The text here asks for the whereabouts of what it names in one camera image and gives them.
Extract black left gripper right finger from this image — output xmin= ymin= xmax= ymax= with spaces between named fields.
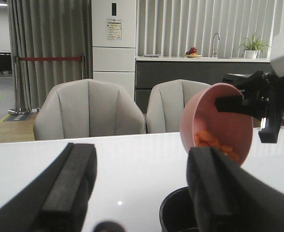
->
xmin=186 ymin=147 xmax=284 ymax=232

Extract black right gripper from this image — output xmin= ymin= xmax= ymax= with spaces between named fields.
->
xmin=215 ymin=71 xmax=284 ymax=143

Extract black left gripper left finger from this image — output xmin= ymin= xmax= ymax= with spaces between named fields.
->
xmin=0 ymin=143 xmax=97 ymax=232

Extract pink plastic bowl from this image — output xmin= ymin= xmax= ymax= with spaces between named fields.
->
xmin=179 ymin=83 xmax=253 ymax=166

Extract orange ham slices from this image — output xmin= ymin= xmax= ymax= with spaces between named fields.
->
xmin=194 ymin=130 xmax=240 ymax=161

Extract black appliance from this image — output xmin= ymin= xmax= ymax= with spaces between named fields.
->
xmin=222 ymin=73 xmax=251 ymax=85

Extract potted green plant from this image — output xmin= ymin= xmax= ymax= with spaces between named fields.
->
xmin=240 ymin=34 xmax=270 ymax=59

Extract dark blue saucepan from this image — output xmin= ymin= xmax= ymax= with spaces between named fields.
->
xmin=159 ymin=187 xmax=199 ymax=232

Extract fruit plate on counter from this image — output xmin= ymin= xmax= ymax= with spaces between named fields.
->
xmin=184 ymin=47 xmax=202 ymax=58

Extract chrome kitchen faucet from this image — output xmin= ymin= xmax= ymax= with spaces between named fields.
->
xmin=211 ymin=32 xmax=221 ymax=58

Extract right grey upholstered chair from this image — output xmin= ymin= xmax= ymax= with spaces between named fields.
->
xmin=146 ymin=79 xmax=210 ymax=133

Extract grey upholstered chair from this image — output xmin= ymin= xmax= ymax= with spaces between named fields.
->
xmin=146 ymin=79 xmax=210 ymax=133
xmin=33 ymin=79 xmax=146 ymax=140

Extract dark kitchen counter cabinet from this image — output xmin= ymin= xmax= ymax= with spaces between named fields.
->
xmin=135 ymin=57 xmax=271 ymax=113

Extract left grey upholstered chair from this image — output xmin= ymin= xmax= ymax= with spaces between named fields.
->
xmin=33 ymin=79 xmax=146 ymax=140

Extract paper notice on refrigerator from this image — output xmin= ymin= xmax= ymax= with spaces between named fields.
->
xmin=106 ymin=18 xmax=122 ymax=41

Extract red belt barrier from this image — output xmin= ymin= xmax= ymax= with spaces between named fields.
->
xmin=19 ymin=56 xmax=84 ymax=61

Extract white refrigerator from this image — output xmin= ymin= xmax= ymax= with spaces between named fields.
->
xmin=91 ymin=0 xmax=137 ymax=98

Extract grey curtain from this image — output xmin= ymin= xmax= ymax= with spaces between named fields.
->
xmin=7 ymin=0 xmax=92 ymax=109

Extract grey camera box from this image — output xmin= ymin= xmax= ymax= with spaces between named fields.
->
xmin=269 ymin=24 xmax=284 ymax=78

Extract barrier stanchion post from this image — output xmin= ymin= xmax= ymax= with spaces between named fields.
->
xmin=8 ymin=56 xmax=31 ymax=115

